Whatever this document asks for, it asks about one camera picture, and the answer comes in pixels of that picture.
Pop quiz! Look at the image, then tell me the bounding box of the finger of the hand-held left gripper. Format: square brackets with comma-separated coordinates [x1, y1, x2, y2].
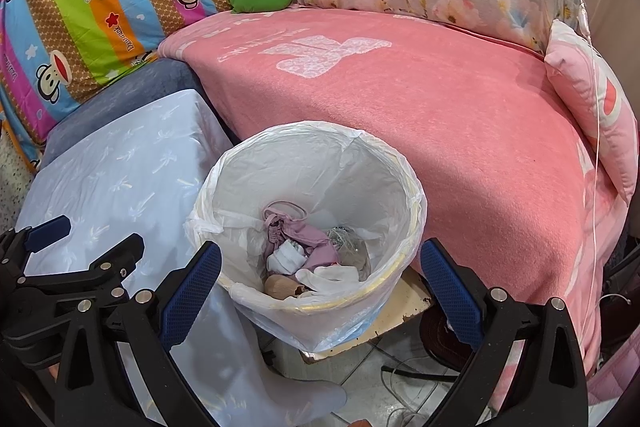
[0, 214, 73, 279]
[25, 232, 146, 308]

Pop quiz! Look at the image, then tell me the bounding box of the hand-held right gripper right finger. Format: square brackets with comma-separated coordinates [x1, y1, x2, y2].
[420, 238, 588, 427]

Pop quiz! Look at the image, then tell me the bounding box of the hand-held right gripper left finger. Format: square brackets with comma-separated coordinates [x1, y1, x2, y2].
[52, 241, 223, 427]

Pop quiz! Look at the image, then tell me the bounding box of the tan sock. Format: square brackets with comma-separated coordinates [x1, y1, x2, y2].
[264, 273, 308, 300]

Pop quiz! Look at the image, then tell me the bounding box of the white sock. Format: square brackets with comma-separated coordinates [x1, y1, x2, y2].
[295, 264, 361, 295]
[266, 241, 307, 275]

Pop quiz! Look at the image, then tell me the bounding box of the beige tulle mesh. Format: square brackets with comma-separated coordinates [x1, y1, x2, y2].
[345, 232, 373, 280]

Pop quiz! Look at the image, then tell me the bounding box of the leopard print hair band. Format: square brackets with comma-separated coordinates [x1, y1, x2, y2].
[327, 227, 361, 253]

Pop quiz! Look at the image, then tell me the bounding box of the purple cloth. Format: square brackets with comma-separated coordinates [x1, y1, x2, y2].
[261, 201, 341, 275]

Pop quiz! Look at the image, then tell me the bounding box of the white lined waste bin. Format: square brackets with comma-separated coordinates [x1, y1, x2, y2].
[185, 120, 428, 353]

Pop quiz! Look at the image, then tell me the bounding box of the dark round fan base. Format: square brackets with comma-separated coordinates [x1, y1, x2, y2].
[425, 302, 481, 373]

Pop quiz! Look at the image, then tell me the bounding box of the wooden stool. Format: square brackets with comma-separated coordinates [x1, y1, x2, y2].
[300, 267, 436, 365]

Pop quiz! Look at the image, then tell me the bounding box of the light blue patterned tablecloth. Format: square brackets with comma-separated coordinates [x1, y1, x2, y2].
[15, 89, 348, 427]

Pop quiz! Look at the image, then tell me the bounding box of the blue-grey sofa cushion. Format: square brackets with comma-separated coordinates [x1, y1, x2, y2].
[37, 58, 208, 168]

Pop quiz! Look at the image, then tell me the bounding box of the pink blanket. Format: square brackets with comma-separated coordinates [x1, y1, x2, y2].
[157, 4, 631, 388]

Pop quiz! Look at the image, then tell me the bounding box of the pink quilted bedspread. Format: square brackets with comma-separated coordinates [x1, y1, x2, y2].
[585, 347, 636, 408]

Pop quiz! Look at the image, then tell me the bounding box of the striped cartoon print quilt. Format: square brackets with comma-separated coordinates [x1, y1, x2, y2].
[0, 0, 246, 162]

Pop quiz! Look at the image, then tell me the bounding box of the pink pillow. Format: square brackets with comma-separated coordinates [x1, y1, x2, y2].
[544, 19, 638, 208]

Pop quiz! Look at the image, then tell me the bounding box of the black floor cable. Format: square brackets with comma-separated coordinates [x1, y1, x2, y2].
[380, 359, 466, 383]

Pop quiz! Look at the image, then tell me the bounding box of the white floor cable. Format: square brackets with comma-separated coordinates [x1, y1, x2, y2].
[390, 367, 426, 427]

